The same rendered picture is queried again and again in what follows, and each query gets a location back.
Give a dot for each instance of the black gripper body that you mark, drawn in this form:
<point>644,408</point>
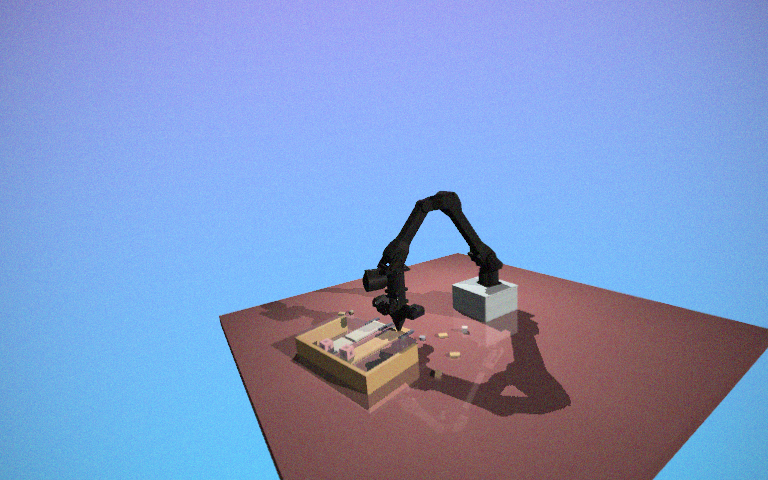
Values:
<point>411,312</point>

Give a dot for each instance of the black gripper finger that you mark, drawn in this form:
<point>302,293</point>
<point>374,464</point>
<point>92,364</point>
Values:
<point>400,319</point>
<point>394,319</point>

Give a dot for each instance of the tan open box with clear top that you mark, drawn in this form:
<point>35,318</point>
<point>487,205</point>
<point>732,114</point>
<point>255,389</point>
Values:
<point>361,353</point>

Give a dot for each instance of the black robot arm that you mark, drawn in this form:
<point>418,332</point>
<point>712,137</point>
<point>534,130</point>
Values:
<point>396,252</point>

